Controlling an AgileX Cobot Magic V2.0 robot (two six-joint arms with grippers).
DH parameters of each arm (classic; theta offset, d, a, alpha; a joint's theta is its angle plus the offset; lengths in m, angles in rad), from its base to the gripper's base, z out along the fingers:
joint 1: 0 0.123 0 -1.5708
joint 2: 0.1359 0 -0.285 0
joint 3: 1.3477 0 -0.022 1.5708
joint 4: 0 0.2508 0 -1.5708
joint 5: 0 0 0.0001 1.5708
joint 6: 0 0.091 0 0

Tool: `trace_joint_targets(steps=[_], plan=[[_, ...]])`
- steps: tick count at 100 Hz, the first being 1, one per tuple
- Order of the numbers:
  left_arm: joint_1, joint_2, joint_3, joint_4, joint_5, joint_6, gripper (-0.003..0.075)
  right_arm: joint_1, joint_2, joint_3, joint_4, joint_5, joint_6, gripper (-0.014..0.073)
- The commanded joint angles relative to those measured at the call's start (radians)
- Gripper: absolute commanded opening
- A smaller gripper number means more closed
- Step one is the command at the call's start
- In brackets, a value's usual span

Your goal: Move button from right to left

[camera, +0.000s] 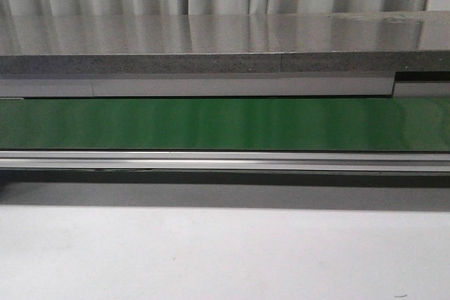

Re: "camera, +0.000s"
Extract grey stone counter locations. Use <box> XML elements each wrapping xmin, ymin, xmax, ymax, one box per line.
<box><xmin>1</xmin><ymin>11</ymin><xmax>449</xmax><ymax>98</ymax></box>

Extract aluminium conveyor side rail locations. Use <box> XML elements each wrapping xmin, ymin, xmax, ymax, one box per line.
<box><xmin>1</xmin><ymin>150</ymin><xmax>449</xmax><ymax>174</ymax></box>

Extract green conveyor belt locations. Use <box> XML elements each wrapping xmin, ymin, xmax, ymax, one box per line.
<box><xmin>1</xmin><ymin>98</ymin><xmax>449</xmax><ymax>152</ymax></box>

